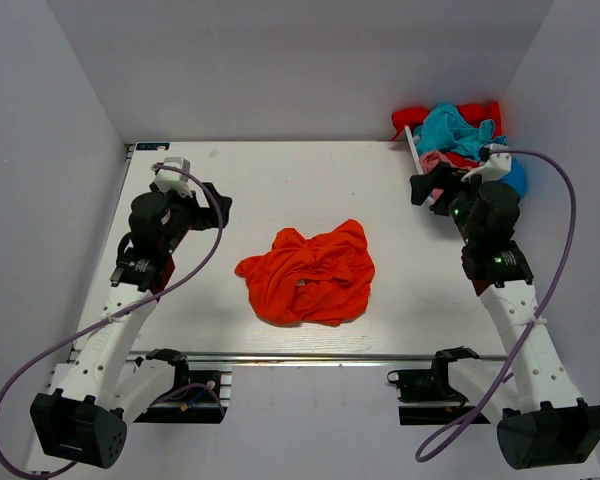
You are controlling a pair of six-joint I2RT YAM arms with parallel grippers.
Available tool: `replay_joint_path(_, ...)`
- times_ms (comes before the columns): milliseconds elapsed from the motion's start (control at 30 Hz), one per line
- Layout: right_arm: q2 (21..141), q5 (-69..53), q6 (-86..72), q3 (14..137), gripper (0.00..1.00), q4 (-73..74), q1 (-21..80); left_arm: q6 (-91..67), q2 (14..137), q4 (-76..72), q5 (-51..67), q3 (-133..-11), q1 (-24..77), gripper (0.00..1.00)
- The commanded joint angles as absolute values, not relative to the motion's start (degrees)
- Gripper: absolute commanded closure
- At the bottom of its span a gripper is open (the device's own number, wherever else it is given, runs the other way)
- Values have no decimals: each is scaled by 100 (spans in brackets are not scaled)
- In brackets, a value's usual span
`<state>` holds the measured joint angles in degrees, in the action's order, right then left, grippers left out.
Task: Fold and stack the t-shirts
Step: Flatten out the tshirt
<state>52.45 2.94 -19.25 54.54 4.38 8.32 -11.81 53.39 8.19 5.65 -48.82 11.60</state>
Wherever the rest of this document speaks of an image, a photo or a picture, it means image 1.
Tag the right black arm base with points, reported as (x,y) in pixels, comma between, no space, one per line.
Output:
(426,396)

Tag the blue table sticker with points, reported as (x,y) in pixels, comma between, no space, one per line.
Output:
(152,146)

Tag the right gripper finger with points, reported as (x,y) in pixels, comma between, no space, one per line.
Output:
(422,186)
(439,208)

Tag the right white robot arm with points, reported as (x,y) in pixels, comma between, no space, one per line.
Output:
(540,416)

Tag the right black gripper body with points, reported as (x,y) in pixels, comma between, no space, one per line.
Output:
(465,193)

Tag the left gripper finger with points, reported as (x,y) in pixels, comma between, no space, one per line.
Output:
(214,198)
(202,224)

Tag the orange t-shirt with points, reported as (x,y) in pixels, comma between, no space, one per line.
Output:
(325,279)

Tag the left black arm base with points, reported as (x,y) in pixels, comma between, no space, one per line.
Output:
(164,388)

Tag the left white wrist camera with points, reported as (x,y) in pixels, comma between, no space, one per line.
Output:
(167,180)

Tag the white laundry basket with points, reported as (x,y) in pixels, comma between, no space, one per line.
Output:
(412,140)

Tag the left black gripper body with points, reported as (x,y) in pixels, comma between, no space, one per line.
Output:
(183,211)

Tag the pink t-shirt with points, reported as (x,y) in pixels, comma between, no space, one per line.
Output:
(429,160)

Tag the teal t-shirt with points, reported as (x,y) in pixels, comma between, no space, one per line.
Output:
(445,130)

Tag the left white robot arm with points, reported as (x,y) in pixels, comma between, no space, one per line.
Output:
(86,418)

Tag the aluminium table rail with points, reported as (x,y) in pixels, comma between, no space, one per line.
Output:
(235,358)

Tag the red t-shirt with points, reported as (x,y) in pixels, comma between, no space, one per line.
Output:
(473,113)

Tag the blue t-shirt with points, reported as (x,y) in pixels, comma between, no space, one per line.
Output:
(516,178)

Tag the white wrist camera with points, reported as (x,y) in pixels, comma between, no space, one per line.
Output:
(167,180)
(495,163)

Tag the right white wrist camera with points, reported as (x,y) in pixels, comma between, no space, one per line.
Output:
(495,163)

